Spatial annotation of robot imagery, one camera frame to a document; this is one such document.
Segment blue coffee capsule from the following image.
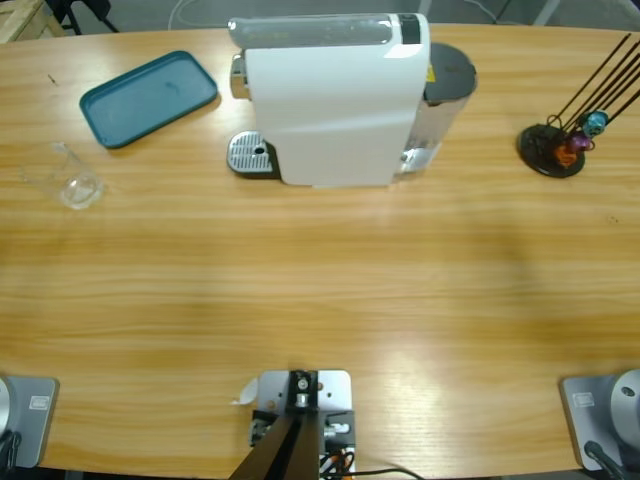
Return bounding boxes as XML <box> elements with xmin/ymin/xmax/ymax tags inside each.
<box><xmin>585</xmin><ymin>110</ymin><xmax>610</xmax><ymax>136</ymax></box>

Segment grey metal leg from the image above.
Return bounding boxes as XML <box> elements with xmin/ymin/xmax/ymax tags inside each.
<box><xmin>529</xmin><ymin>0</ymin><xmax>562</xmax><ymax>26</ymax></box>

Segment white cable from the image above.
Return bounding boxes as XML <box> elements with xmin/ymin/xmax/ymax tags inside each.
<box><xmin>167</xmin><ymin>0</ymin><xmax>251</xmax><ymax>29</ymax></box>

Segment grey coffee machine lever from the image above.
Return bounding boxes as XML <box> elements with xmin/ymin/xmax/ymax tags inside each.
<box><xmin>227</xmin><ymin>14</ymin><xmax>394</xmax><ymax>50</ymax></box>

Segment white capsule coffee machine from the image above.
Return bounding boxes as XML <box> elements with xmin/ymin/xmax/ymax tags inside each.
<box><xmin>227</xmin><ymin>12</ymin><xmax>432</xmax><ymax>190</ymax></box>

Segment clear water tank black lid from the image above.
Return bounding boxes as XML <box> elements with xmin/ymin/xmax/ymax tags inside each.
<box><xmin>399</xmin><ymin>42</ymin><xmax>479</xmax><ymax>176</ymax></box>

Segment thin black cable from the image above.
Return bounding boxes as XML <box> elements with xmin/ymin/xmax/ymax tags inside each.
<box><xmin>349</xmin><ymin>467</ymin><xmax>426</xmax><ymax>480</ymax></box>

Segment black capsule holder with rods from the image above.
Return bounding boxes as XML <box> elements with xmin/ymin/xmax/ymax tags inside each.
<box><xmin>517</xmin><ymin>32</ymin><xmax>640</xmax><ymax>180</ymax></box>

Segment orange coffee capsule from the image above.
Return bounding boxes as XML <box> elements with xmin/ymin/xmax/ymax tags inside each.
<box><xmin>553</xmin><ymin>143</ymin><xmax>579</xmax><ymax>169</ymax></box>

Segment teal plastic tray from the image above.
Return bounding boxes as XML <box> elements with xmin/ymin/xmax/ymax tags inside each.
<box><xmin>78</xmin><ymin>49</ymin><xmax>220</xmax><ymax>150</ymax></box>

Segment purple coffee capsule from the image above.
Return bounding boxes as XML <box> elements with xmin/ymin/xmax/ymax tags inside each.
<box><xmin>567</xmin><ymin>130</ymin><xmax>595</xmax><ymax>154</ymax></box>

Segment black chair legs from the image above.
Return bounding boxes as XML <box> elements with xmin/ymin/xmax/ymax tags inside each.
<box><xmin>47</xmin><ymin>0</ymin><xmax>121</xmax><ymax>36</ymax></box>

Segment orange wires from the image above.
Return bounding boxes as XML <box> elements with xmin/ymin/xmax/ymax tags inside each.
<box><xmin>319</xmin><ymin>447</ymin><xmax>356</xmax><ymax>475</ymax></box>

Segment black mount post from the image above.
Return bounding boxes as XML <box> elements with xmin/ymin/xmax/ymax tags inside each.
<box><xmin>229</xmin><ymin>369</ymin><xmax>321</xmax><ymax>480</ymax></box>

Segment white mount block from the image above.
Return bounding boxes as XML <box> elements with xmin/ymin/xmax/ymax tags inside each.
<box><xmin>249</xmin><ymin>368</ymin><xmax>357</xmax><ymax>474</ymax></box>

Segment black base cable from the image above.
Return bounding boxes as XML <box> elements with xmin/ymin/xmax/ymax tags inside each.
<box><xmin>0</xmin><ymin>430</ymin><xmax>24</xmax><ymax>471</ymax></box>
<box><xmin>583</xmin><ymin>439</ymin><xmax>626</xmax><ymax>480</ymax></box>

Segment white paper tag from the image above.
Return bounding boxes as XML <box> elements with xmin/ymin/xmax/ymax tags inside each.
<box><xmin>229</xmin><ymin>377</ymin><xmax>260</xmax><ymax>406</ymax></box>

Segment clear glass cup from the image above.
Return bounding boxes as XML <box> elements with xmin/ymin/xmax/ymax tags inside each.
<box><xmin>19</xmin><ymin>141</ymin><xmax>107</xmax><ymax>211</ymax></box>

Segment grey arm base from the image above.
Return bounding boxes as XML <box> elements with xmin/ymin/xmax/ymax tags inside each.
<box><xmin>0</xmin><ymin>374</ymin><xmax>60</xmax><ymax>469</ymax></box>
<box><xmin>558</xmin><ymin>368</ymin><xmax>640</xmax><ymax>471</ymax></box>

